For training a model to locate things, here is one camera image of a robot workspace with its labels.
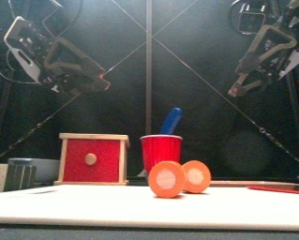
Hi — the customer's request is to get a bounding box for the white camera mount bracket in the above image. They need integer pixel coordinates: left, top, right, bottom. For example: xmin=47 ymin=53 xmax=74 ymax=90
xmin=278 ymin=47 xmax=299 ymax=81
xmin=3 ymin=16 xmax=44 ymax=84

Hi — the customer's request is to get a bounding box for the white right camera mount bracket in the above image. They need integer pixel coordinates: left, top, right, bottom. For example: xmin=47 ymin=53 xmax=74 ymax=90
xmin=278 ymin=47 xmax=299 ymax=81

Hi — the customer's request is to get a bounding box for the dark green striped block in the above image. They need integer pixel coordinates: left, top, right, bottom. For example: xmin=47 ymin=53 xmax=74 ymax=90
xmin=4 ymin=164 xmax=39 ymax=192

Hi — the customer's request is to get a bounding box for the thin vertical metal frame bar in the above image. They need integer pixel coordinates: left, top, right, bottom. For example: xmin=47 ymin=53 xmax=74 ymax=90
xmin=145 ymin=0 xmax=154 ymax=136

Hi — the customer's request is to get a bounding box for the red plastic cup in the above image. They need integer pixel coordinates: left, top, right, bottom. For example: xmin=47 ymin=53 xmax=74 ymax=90
xmin=139 ymin=134 xmax=185 ymax=176

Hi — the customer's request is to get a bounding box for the grey plastic box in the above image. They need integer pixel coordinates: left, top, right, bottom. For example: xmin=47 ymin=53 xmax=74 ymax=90
xmin=7 ymin=157 xmax=62 ymax=188

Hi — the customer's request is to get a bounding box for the red flat board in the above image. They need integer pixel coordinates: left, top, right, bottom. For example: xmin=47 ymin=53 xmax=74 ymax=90
xmin=246 ymin=185 xmax=299 ymax=196

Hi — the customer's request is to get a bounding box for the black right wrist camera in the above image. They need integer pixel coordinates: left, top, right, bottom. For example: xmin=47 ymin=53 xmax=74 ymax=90
xmin=237 ymin=2 xmax=269 ymax=36

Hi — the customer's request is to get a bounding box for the wooden box with red drawer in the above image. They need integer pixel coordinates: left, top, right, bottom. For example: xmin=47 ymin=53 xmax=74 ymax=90
xmin=52 ymin=132 xmax=131 ymax=187

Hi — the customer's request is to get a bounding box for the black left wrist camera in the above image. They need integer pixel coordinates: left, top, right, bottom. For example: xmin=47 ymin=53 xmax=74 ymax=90
xmin=42 ymin=0 xmax=74 ymax=37

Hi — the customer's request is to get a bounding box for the orange toy carrot bottom piece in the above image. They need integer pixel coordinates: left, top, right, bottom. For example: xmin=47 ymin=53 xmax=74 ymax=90
xmin=149 ymin=160 xmax=189 ymax=199

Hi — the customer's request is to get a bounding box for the toy carrot top with green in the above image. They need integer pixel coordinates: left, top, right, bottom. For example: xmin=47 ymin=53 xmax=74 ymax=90
xmin=181 ymin=159 xmax=213 ymax=194

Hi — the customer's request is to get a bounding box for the thin diagonal brace wire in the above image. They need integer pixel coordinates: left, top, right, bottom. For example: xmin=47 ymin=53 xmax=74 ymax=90
xmin=0 ymin=0 xmax=199 ymax=164
xmin=110 ymin=0 xmax=299 ymax=172

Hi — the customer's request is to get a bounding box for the white left camera mount bracket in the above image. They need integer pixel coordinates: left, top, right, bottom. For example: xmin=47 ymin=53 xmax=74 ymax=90
xmin=3 ymin=16 xmax=44 ymax=84

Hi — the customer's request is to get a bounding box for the blue marker pen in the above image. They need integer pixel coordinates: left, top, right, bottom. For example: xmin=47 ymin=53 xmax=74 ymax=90
xmin=159 ymin=107 xmax=186 ymax=136

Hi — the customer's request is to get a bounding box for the white cutting board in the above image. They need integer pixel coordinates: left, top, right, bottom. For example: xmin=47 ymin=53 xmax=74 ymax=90
xmin=0 ymin=184 xmax=299 ymax=233

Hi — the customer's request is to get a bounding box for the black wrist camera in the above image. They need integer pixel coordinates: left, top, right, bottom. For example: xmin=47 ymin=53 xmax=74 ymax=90
xmin=237 ymin=2 xmax=269 ymax=36
xmin=42 ymin=0 xmax=74 ymax=37

